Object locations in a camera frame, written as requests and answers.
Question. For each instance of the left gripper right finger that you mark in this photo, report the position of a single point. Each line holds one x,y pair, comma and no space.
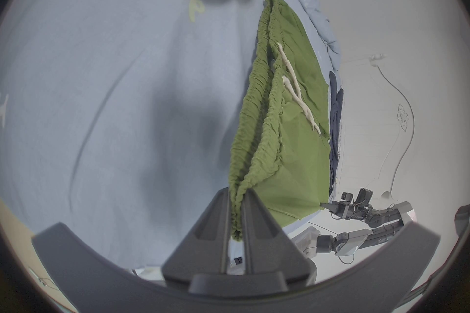
268,253

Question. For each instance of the bed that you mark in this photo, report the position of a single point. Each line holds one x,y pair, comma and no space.
110,102

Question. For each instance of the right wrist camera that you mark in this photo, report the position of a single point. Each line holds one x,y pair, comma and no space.
347,197

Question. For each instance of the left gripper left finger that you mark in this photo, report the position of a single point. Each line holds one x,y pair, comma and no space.
205,253

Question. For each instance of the green shorts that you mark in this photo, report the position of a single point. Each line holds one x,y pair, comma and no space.
290,157

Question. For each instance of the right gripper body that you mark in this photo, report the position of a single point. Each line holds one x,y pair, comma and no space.
343,210

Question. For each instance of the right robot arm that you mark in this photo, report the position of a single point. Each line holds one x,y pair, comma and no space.
378,218

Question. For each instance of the dark blue garment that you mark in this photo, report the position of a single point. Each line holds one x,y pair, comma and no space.
336,120

